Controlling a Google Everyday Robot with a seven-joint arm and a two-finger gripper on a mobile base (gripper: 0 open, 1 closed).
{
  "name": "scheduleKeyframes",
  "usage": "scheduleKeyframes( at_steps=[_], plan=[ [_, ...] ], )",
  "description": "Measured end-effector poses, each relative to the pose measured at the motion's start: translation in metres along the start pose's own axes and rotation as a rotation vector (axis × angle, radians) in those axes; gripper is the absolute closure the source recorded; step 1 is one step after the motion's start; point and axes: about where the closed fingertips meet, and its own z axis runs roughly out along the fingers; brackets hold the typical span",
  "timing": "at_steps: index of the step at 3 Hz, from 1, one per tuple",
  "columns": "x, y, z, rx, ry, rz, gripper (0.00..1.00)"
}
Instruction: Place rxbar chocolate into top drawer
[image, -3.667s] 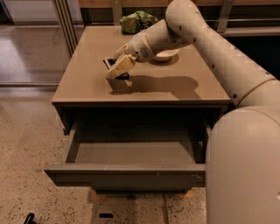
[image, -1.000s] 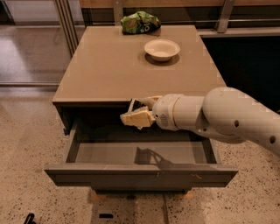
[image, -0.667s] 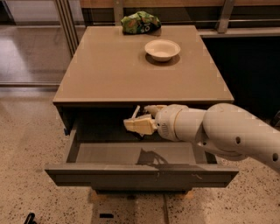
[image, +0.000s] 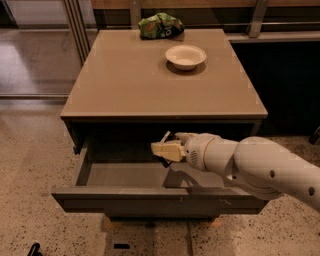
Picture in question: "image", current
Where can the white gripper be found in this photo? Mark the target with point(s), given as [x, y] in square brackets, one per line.
[194, 150]

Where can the black rxbar chocolate bar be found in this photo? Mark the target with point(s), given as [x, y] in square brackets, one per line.
[163, 161]

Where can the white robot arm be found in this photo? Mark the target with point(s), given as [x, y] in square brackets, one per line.
[258, 165]

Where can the open grey top drawer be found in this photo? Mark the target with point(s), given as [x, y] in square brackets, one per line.
[125, 181]

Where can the grey drawer cabinet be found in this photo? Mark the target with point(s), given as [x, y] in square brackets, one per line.
[127, 78]

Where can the white bowl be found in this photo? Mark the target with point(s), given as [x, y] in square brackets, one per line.
[185, 57]

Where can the green chip bag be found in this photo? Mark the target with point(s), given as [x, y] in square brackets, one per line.
[160, 26]

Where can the black object on floor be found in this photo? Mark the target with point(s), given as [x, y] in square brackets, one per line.
[35, 250]

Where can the metal railing frame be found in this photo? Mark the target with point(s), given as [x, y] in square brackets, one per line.
[249, 20]

